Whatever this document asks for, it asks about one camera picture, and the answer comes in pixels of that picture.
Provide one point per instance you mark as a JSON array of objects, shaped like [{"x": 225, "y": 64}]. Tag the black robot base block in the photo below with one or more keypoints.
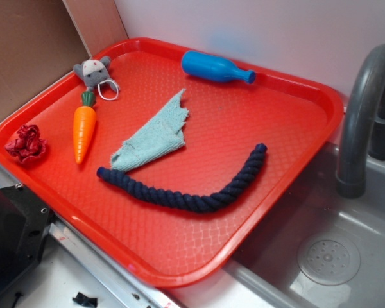
[{"x": 24, "y": 225}]

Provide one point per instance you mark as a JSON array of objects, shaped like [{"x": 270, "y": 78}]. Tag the brown cardboard panel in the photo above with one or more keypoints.
[{"x": 40, "y": 41}]

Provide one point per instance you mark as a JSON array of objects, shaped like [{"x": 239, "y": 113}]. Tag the orange toy carrot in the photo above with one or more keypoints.
[{"x": 84, "y": 123}]

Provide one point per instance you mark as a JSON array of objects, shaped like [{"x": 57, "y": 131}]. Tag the blue plastic toy bottle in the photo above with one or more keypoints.
[{"x": 214, "y": 68}]

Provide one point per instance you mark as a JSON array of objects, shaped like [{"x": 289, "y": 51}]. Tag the grey plush toy animal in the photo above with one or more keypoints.
[{"x": 95, "y": 75}]

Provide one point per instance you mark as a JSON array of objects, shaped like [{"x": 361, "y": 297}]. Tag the grey plastic sink basin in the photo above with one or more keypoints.
[{"x": 315, "y": 248}]

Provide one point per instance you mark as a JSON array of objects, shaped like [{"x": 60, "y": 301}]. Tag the red plastic tray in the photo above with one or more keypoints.
[{"x": 165, "y": 247}]

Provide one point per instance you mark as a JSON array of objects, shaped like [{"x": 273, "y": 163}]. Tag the black tape scrap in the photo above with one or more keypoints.
[{"x": 84, "y": 300}]

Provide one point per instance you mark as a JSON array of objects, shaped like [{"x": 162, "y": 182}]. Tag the grey toy faucet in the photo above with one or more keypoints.
[{"x": 363, "y": 132}]

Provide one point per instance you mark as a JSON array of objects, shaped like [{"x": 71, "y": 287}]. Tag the red crumpled fabric ball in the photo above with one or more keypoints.
[{"x": 29, "y": 146}]

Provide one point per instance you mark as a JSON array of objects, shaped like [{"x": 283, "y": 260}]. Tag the light blue cloth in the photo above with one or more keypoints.
[{"x": 161, "y": 135}]

